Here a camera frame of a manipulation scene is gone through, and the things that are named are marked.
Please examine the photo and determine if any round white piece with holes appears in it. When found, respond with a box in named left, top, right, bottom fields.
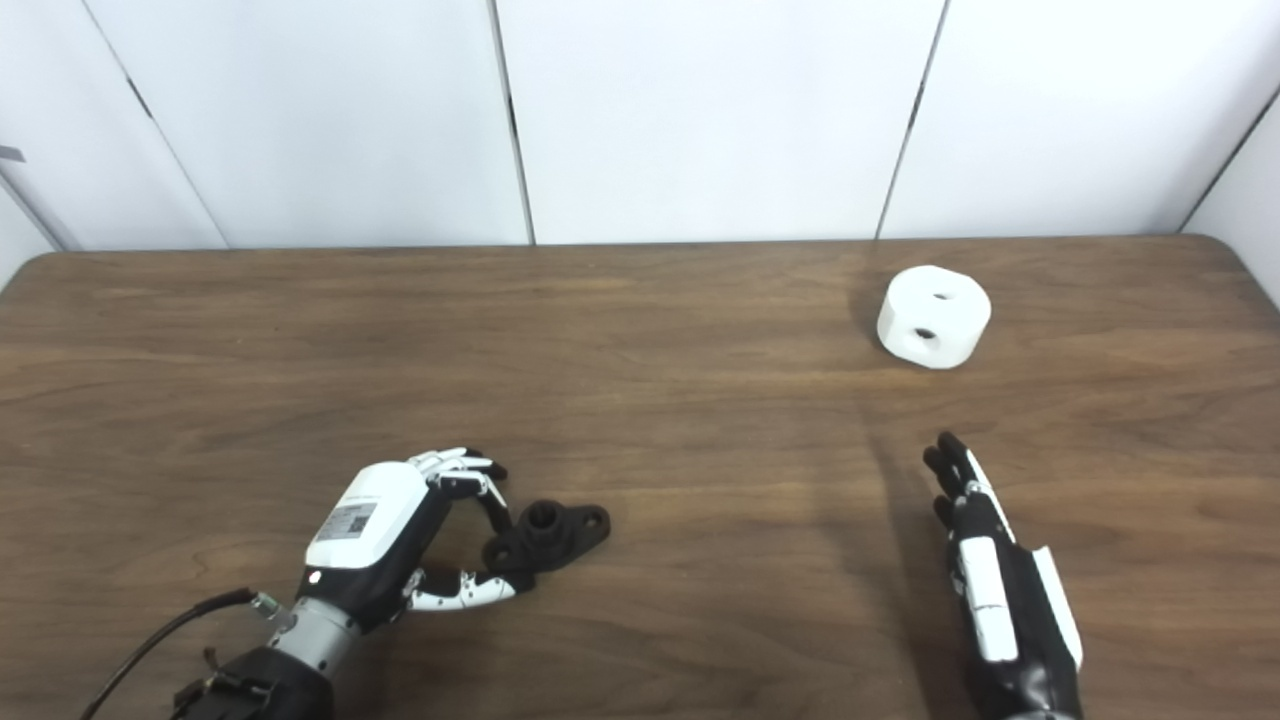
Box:
left=877, top=265, right=992, bottom=370

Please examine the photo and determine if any black flanged holder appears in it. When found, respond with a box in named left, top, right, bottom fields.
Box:
left=483, top=501, right=611, bottom=576

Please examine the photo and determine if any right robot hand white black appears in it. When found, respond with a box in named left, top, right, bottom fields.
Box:
left=922, top=432, right=1085, bottom=720

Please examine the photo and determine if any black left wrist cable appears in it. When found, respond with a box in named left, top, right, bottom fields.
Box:
left=80, top=588, right=283, bottom=720

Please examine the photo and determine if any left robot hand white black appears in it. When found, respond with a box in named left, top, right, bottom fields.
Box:
left=297, top=447, right=535, bottom=634

